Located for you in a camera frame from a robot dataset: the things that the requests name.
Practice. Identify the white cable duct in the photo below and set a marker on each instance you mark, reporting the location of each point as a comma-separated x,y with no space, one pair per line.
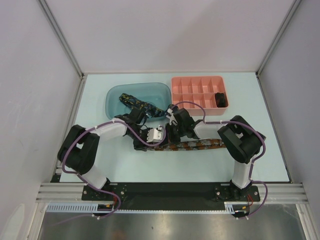
105,208

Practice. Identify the corner aluminium post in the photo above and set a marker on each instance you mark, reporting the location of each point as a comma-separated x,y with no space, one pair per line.
60,36
279,34

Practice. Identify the left corner aluminium post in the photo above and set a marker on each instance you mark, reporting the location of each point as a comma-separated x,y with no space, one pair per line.
60,36

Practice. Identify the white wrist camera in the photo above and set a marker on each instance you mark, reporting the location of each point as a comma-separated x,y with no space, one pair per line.
170,115
155,135

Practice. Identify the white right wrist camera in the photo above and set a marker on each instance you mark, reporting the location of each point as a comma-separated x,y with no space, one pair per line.
170,115

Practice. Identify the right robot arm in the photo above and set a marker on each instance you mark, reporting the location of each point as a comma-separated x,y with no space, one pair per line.
243,143

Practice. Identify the aluminium frame rail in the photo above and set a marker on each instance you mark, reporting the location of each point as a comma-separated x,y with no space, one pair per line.
278,193

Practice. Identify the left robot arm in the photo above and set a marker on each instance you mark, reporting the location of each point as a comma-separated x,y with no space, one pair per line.
78,152

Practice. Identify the teal plastic bin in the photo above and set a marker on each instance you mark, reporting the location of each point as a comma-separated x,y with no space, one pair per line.
155,93

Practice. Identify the orange floral tie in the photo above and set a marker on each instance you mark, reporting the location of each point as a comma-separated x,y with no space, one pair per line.
192,145

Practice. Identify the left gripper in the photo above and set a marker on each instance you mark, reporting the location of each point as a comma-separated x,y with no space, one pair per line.
140,146

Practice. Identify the right corner aluminium post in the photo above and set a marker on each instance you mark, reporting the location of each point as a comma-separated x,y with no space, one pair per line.
279,34

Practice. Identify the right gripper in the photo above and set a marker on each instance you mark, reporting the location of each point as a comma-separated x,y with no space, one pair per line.
170,138

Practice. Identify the pink compartment organizer tray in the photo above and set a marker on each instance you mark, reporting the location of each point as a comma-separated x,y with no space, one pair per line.
197,94

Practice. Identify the rolled dark tie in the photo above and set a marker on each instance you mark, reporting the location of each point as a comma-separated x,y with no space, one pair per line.
221,100

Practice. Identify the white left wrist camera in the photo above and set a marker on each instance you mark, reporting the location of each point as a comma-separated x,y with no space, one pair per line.
155,135

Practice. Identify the navy yellow patterned tie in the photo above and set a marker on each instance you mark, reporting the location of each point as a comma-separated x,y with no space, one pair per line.
149,109

